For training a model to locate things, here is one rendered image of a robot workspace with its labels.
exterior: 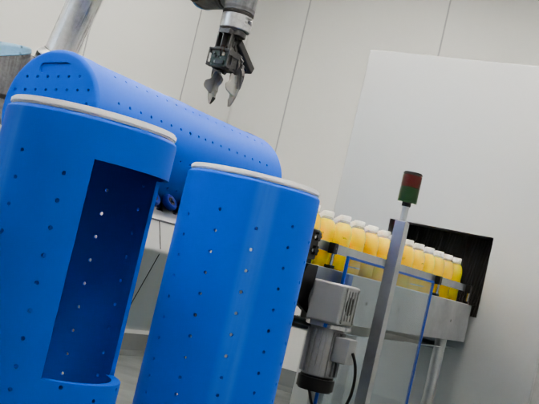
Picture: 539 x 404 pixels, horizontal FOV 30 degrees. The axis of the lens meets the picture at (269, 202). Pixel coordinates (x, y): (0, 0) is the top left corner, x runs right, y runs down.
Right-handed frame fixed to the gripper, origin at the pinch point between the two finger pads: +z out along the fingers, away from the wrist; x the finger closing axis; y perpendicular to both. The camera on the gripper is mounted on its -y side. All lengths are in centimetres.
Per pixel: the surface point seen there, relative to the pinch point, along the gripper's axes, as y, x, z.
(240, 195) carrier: 69, 56, 30
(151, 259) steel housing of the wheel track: 34, 14, 47
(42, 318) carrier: 119, 58, 58
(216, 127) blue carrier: 15.1, 10.4, 9.7
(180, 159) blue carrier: 32.8, 14.2, 21.6
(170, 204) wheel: 29.1, 11.8, 32.9
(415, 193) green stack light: -61, 39, 9
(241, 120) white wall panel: -438, -271, -66
